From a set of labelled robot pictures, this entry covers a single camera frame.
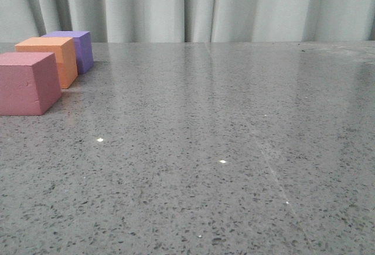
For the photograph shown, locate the orange foam cube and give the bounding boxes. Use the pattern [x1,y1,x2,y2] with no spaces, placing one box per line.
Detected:
[15,37,78,89]

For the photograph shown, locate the purple foam cube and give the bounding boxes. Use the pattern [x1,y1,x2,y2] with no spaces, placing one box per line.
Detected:
[43,30,94,74]

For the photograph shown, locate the grey pleated curtain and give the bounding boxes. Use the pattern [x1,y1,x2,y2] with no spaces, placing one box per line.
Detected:
[1,0,374,43]

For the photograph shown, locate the pink foam cube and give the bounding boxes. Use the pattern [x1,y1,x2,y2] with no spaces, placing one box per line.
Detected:
[1,52,62,115]

